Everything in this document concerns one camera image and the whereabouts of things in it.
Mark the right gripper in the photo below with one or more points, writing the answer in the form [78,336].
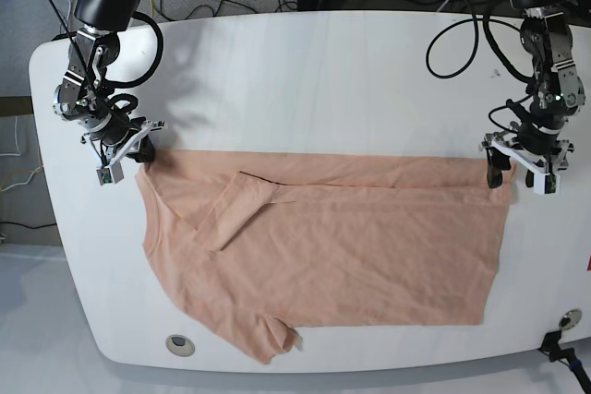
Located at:
[115,141]

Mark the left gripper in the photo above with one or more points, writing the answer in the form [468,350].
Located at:
[536,148]

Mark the peach pink T-shirt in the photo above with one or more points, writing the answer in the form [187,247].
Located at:
[255,246]

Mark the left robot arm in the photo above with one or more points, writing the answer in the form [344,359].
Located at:
[554,93]

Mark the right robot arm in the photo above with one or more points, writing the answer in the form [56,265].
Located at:
[101,106]

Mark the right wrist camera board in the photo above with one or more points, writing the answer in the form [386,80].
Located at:
[110,174]

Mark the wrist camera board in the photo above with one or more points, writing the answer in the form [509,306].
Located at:
[546,183]
[110,174]

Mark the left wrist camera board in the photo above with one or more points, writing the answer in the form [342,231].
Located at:
[546,183]

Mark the right table cable grommet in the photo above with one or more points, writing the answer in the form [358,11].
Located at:
[570,319]

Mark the table cable grommet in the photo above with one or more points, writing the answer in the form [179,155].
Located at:
[570,319]
[180,346]

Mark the black clamp with cable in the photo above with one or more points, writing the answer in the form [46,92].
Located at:
[551,348]

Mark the left table cable grommet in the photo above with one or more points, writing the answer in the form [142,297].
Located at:
[180,346]

